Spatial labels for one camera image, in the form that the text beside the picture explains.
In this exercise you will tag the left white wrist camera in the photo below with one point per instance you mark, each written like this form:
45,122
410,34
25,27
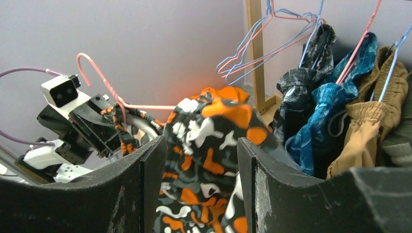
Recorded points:
62,95

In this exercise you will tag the dark olive green shorts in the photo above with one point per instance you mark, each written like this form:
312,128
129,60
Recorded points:
398,144

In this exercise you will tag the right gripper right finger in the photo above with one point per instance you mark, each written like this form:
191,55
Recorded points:
280,199

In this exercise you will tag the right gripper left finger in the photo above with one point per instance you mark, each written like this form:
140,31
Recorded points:
120,197

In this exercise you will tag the orange camouflage shorts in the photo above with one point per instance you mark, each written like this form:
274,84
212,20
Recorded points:
201,188

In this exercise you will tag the blue patterned shorts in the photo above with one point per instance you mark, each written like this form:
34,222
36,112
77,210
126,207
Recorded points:
313,140

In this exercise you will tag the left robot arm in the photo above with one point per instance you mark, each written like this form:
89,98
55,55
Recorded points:
42,163

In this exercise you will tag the tan brown shorts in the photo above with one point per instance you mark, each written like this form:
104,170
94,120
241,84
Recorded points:
373,114

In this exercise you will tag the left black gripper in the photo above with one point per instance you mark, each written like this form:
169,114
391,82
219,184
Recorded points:
85,130

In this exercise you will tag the black grey patterned shorts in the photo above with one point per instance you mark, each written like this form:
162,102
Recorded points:
297,84

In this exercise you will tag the wooden clothes rack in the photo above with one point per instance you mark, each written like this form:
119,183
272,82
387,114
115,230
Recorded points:
266,106

